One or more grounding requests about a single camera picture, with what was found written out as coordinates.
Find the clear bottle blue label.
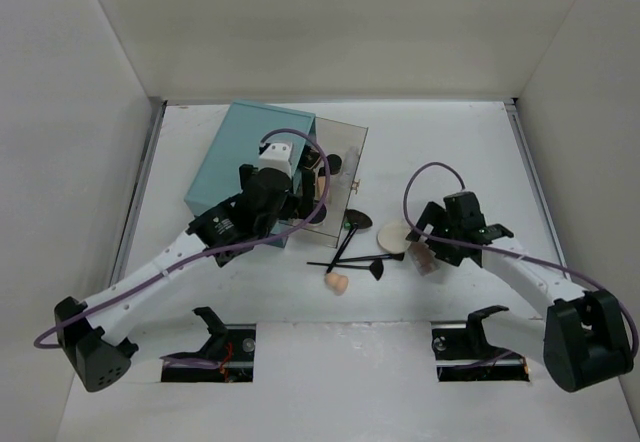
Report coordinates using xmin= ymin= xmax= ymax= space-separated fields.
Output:
xmin=339 ymin=146 xmax=360 ymax=188

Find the beige foundation bottle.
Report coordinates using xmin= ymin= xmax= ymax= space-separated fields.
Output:
xmin=315 ymin=167 xmax=330 ymax=201

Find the black kabuki brush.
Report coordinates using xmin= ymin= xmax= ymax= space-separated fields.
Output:
xmin=326 ymin=209 xmax=373 ymax=274

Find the black round gecomo compact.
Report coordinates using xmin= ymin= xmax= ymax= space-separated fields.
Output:
xmin=309 ymin=204 xmax=327 ymax=226

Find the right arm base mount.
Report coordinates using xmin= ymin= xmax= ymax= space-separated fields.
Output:
xmin=431 ymin=305 xmax=530 ymax=383

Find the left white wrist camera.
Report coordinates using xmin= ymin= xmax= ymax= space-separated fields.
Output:
xmin=257 ymin=141 xmax=293 ymax=178

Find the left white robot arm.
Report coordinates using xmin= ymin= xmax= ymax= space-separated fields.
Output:
xmin=53 ymin=161 xmax=301 ymax=393

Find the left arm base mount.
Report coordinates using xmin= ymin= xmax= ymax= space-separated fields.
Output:
xmin=160 ymin=307 xmax=257 ymax=384

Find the teal makeup organizer box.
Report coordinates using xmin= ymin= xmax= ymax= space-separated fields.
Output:
xmin=184 ymin=100 xmax=315 ymax=217

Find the purple cable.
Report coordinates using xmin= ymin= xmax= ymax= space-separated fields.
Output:
xmin=402 ymin=161 xmax=639 ymax=368
xmin=32 ymin=129 xmax=332 ymax=371

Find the thin black makeup brush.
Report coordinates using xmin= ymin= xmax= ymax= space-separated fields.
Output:
xmin=336 ymin=253 xmax=405 ymax=265

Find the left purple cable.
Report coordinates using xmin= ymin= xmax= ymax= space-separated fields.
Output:
xmin=32 ymin=129 xmax=332 ymax=371

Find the clear acrylic box door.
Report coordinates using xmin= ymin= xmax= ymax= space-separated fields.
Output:
xmin=294 ymin=117 xmax=368 ymax=247

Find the peach makeup sponge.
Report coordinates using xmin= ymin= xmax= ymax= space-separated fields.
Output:
xmin=324 ymin=272 xmax=349 ymax=296

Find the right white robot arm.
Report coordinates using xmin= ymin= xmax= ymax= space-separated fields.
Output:
xmin=408 ymin=191 xmax=638 ymax=393

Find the black fan brush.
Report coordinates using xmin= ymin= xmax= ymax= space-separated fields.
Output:
xmin=307 ymin=259 xmax=384 ymax=280

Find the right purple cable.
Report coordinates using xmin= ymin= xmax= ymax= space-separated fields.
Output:
xmin=402 ymin=161 xmax=639 ymax=368

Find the white round powder puff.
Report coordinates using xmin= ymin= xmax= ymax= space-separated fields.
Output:
xmin=376 ymin=221 xmax=411 ymax=254

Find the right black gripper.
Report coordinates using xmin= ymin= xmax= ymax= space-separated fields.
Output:
xmin=406 ymin=202 xmax=463 ymax=267

